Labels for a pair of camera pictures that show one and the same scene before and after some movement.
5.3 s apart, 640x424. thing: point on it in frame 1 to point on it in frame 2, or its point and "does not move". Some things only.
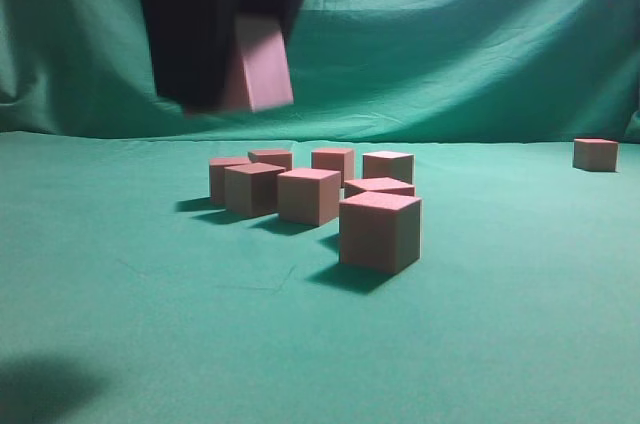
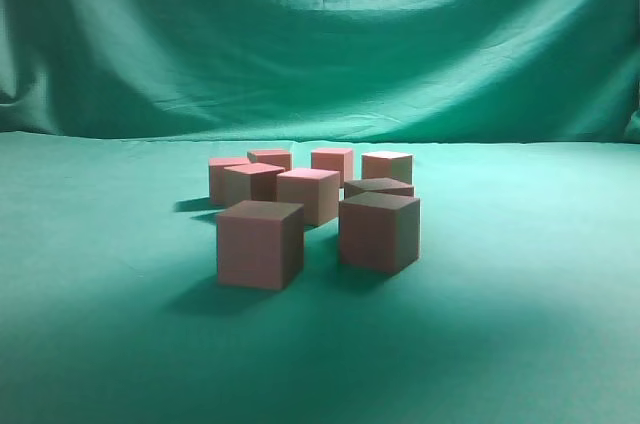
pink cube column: [257, 72] to [260, 244]
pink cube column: [380, 231] does not move
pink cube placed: [277, 158] does not move
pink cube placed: [388, 164] does not move
